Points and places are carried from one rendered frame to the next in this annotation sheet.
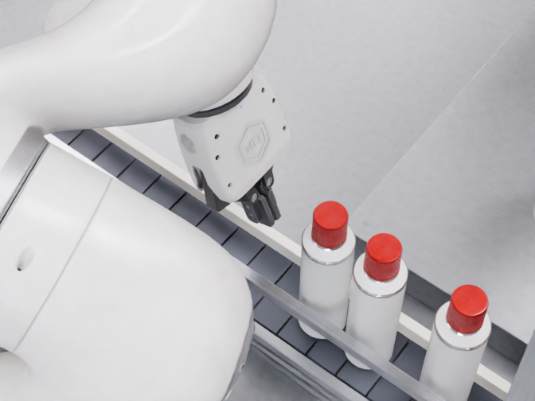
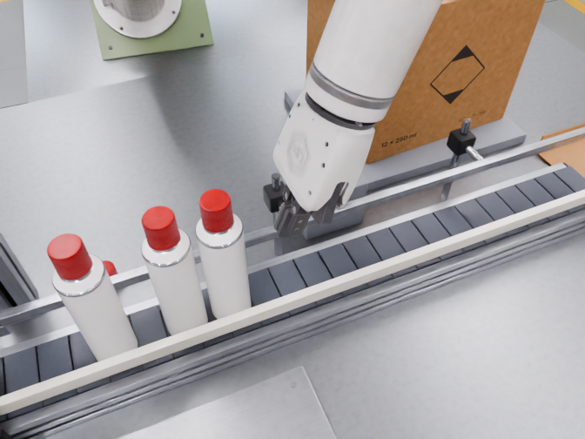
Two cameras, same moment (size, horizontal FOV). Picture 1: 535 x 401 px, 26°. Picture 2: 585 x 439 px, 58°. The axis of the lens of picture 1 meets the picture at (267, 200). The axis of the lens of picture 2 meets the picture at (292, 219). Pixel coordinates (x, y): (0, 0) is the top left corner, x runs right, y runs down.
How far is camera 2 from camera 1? 1.03 m
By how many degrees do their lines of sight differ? 64
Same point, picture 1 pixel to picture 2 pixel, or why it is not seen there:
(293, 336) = not seen: hidden behind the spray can
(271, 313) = (258, 280)
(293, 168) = (400, 391)
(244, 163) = (288, 151)
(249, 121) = (306, 137)
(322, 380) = not seen: hidden behind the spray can
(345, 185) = (362, 423)
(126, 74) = not seen: outside the picture
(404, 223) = (273, 416)
